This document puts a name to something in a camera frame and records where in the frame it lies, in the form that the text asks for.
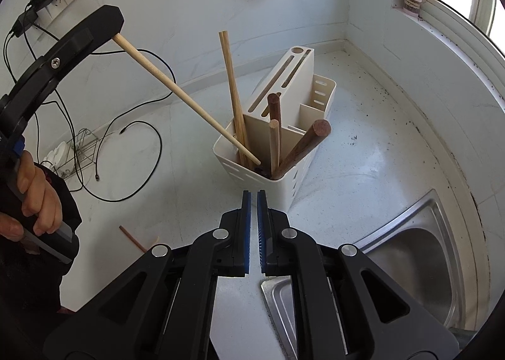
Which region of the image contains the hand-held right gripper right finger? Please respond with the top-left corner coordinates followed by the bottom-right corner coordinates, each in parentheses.
top-left (256, 189), bottom-right (460, 360)

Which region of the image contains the person's left forearm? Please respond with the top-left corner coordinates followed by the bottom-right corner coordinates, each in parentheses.
top-left (0, 163), bottom-right (83, 345)

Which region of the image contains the thick black cable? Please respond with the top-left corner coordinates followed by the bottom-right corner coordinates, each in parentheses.
top-left (35, 48), bottom-right (163, 202)

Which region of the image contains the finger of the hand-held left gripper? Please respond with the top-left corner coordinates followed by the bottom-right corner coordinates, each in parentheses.
top-left (0, 6), bottom-right (125, 128)

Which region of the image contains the cream plastic utensil holder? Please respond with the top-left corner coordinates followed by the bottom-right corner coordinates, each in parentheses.
top-left (213, 45), bottom-right (337, 213)

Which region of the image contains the person's left hand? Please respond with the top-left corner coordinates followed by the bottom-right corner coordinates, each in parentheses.
top-left (0, 150), bottom-right (64, 242)

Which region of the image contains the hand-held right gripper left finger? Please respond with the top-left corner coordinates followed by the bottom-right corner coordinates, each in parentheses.
top-left (43, 190), bottom-right (253, 360)

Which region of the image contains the stainless steel sink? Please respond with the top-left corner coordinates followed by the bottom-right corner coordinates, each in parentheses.
top-left (260, 188), bottom-right (486, 360)

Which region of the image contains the thin black cable with plug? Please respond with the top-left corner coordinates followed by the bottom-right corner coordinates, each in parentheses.
top-left (91, 50), bottom-right (177, 181)

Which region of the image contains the light wooden chopstick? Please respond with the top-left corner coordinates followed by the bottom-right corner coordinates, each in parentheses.
top-left (219, 30), bottom-right (249, 169)
top-left (111, 34), bottom-right (262, 166)
top-left (269, 119), bottom-right (282, 179)

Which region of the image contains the window frame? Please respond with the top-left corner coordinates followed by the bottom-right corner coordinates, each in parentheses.
top-left (395, 0), bottom-right (505, 69)

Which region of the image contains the metal wire rack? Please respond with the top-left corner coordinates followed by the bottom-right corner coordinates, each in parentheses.
top-left (65, 129), bottom-right (104, 180)

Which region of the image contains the brown wooden chopstick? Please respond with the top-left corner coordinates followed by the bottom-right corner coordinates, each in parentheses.
top-left (276, 119), bottom-right (332, 180)
top-left (267, 93), bottom-right (282, 135)
top-left (119, 226), bottom-right (146, 254)

